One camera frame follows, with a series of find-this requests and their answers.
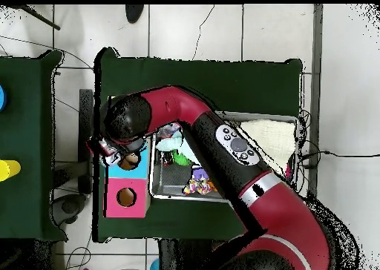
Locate mint green cloth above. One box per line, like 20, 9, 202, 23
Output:
156, 130, 197, 164

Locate wooden box with three holes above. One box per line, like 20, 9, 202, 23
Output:
102, 96, 152, 219

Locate shallow mesh bin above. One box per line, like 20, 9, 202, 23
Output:
149, 111, 301, 204

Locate crushed black can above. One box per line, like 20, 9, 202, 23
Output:
161, 151, 174, 167

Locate crumpled colourful dotted paper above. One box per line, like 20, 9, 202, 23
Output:
158, 122, 181, 137

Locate grey round base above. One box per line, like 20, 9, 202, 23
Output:
51, 193, 88, 225

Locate small bright green toy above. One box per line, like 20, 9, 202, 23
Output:
173, 149, 191, 166

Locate dark green side table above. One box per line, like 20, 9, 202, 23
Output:
0, 50, 69, 242

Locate blue toy block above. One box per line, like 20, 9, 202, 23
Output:
191, 165, 209, 179

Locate yellow cylinder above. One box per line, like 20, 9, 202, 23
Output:
0, 159, 22, 182

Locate black shoe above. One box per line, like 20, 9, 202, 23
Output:
125, 4, 145, 24

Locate dark rod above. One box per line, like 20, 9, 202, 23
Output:
11, 4, 62, 31

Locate cream knitted cloth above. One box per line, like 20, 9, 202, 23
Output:
240, 119, 297, 174

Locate thin dark cable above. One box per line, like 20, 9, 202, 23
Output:
191, 4, 215, 61

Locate black power cable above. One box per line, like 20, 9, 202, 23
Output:
299, 149, 380, 170

